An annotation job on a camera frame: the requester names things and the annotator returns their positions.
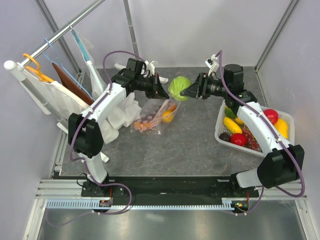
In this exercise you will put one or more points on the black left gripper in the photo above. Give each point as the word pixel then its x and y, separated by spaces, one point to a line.
pixel 157 91

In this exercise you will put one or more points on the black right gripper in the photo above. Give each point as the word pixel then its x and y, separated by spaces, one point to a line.
pixel 198 89

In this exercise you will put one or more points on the green cabbage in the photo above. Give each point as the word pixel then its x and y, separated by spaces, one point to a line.
pixel 179 84

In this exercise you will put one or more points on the clear pink-dotted zip bag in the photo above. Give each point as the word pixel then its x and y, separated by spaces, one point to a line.
pixel 156 115

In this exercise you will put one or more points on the orange citrus fruit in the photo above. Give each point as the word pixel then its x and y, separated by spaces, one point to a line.
pixel 167 116

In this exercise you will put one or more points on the green-yellow mango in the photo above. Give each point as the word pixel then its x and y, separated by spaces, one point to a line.
pixel 229 113

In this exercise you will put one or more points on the orange carrot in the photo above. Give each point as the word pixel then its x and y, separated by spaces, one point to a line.
pixel 152 124

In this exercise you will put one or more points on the red apple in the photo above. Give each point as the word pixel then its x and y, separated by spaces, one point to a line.
pixel 272 115

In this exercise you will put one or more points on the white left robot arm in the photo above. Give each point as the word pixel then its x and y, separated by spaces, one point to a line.
pixel 85 129

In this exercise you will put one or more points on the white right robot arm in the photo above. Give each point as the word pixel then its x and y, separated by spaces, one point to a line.
pixel 282 161

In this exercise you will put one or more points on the yellow corn cob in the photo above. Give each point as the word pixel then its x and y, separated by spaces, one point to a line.
pixel 232 126

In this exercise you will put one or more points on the yellow lemon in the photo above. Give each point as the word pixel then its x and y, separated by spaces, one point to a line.
pixel 239 121

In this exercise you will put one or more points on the white plastic basket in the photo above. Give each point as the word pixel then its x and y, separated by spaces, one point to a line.
pixel 259 129

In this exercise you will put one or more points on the dark purple mangosteen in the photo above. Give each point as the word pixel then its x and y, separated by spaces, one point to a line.
pixel 224 137

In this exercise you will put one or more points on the teal hanger with white cloth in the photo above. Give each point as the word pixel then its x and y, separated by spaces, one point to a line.
pixel 98 85

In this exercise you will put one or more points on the red tomato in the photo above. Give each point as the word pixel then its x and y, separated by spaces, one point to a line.
pixel 238 139

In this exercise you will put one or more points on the purple grape bunch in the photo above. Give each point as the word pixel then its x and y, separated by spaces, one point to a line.
pixel 251 142

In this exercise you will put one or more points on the brown garment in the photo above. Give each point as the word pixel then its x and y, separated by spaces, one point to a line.
pixel 66 96

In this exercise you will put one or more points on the yellow mango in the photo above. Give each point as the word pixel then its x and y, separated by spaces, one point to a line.
pixel 282 127

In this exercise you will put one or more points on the white garment on hanger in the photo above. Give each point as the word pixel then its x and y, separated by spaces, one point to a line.
pixel 41 87

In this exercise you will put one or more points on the orange hanger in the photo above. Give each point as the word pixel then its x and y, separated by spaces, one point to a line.
pixel 42 77

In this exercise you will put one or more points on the metal clothes rack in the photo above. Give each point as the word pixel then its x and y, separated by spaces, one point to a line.
pixel 16 68

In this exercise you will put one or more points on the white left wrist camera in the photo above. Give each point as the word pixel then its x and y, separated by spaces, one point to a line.
pixel 150 67

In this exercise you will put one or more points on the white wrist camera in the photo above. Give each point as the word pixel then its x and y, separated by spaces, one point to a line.
pixel 212 63
pixel 150 67

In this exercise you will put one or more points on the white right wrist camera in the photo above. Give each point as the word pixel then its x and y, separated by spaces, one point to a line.
pixel 212 63

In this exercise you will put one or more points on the blue wire hanger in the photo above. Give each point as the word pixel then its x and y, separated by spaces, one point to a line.
pixel 67 75

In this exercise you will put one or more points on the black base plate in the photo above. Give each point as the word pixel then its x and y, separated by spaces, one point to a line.
pixel 168 189

